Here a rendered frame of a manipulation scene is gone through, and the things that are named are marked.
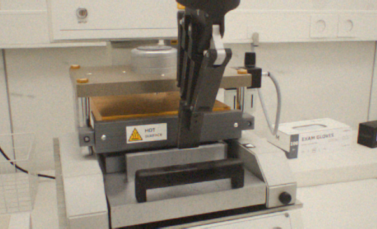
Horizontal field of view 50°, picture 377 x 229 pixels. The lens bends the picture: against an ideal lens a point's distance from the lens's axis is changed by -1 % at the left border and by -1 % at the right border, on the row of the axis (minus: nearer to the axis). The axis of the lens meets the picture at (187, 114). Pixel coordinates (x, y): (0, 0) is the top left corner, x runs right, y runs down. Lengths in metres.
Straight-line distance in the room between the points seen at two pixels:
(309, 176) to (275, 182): 0.54
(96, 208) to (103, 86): 0.17
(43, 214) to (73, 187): 0.49
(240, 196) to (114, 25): 0.41
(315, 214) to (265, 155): 0.41
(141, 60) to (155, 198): 0.23
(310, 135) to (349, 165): 0.13
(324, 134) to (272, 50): 0.32
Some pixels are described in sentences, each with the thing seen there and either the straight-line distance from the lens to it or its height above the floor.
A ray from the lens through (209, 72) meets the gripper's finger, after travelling 0.45.
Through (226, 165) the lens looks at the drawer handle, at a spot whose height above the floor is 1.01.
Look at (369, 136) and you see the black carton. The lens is 1.38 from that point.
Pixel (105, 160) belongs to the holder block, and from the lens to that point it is 0.63.
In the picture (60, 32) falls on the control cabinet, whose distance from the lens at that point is 0.80.
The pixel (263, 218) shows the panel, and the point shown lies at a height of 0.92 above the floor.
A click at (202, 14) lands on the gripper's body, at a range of 0.45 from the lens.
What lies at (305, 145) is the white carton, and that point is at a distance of 1.23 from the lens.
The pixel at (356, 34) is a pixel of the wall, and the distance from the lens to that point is 1.46.
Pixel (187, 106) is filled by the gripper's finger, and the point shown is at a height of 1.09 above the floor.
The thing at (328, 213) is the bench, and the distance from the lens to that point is 1.03.
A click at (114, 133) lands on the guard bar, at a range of 0.60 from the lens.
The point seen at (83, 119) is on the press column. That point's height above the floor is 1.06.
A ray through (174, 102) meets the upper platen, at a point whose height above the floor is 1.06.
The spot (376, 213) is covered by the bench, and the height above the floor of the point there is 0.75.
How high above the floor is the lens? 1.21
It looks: 14 degrees down
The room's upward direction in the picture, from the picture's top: straight up
